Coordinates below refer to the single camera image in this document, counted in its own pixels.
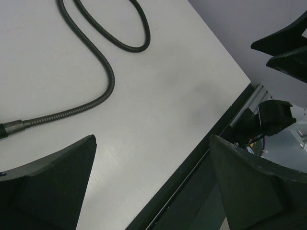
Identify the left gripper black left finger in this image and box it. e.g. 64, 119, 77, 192
0, 135, 96, 230

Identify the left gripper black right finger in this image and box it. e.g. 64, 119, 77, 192
209, 136, 307, 230

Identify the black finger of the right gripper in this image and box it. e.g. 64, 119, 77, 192
266, 46, 307, 83
251, 15, 307, 56

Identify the dark grey corrugated hose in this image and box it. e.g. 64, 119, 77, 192
0, 0, 151, 140

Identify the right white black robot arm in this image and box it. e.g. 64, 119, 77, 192
231, 13, 307, 147

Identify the aluminium front rail profile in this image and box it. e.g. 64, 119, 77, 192
229, 84, 272, 127

